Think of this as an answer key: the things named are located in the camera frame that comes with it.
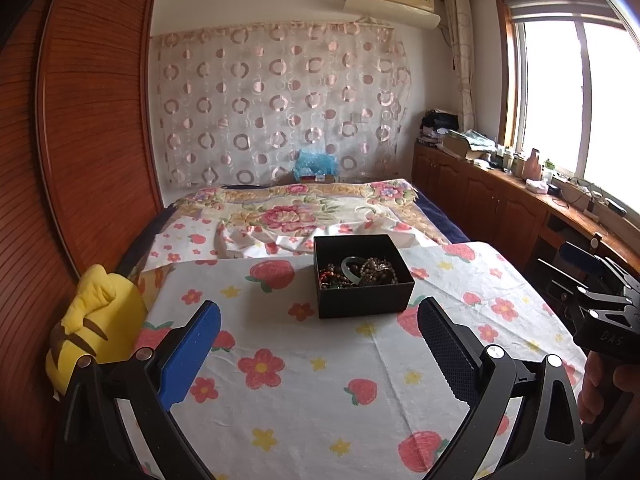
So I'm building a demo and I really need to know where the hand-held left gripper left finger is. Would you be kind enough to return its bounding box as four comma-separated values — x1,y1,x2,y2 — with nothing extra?
52,300,223,480

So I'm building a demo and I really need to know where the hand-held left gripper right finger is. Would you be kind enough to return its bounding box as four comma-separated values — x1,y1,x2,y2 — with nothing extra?
416,297,586,480

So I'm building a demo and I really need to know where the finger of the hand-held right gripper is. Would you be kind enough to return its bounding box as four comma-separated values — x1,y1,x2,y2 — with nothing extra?
560,241,640,292
537,259,627,314

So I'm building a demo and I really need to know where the black jewelry box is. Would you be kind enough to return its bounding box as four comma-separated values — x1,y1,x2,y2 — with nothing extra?
313,233,416,320

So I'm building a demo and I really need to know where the pearl necklace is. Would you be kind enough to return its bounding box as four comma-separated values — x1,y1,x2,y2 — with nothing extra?
356,257,402,287

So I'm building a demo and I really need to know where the pale jade bangle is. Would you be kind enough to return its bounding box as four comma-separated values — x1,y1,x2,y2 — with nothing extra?
340,256,369,287

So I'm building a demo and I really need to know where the person's right hand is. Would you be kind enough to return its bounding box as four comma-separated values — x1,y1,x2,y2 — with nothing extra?
577,350,640,453

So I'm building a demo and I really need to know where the yellow plush toy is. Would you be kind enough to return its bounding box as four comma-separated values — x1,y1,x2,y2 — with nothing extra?
45,265,149,397

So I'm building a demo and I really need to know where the wooden cabinet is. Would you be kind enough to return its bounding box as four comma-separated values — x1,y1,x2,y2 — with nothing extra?
412,142,640,282

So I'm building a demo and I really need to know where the strawberry print sheet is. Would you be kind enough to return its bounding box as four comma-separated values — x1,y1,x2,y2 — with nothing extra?
132,241,589,480

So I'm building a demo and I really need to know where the small flower print sheet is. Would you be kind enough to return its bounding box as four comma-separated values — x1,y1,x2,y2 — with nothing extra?
150,215,312,267

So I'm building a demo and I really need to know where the dark blue bed sheet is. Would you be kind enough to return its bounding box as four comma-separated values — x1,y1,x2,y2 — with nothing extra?
417,192,472,245

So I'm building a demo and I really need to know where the wooden framed window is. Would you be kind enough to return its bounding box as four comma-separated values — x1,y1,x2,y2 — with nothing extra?
492,0,640,222

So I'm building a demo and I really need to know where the floral blanket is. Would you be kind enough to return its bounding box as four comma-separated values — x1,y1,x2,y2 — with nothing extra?
167,178,442,257

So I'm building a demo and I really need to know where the pile of dark clothes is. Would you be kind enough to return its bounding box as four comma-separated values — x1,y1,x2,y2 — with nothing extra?
419,109,460,149

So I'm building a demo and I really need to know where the blue plastic bag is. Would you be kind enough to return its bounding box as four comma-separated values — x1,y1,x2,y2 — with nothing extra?
294,150,339,179

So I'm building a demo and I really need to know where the patterned window curtain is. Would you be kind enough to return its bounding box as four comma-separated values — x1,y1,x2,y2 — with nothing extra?
444,0,476,134

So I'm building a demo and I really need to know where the wooden wardrobe door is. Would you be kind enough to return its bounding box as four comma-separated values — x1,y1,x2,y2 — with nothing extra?
0,0,166,411

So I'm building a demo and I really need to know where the circle patterned sheer curtain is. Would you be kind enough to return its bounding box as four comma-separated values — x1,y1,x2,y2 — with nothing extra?
150,22,414,189

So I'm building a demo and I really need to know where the wall air conditioner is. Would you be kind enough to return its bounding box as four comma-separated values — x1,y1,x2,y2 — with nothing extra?
342,0,442,29

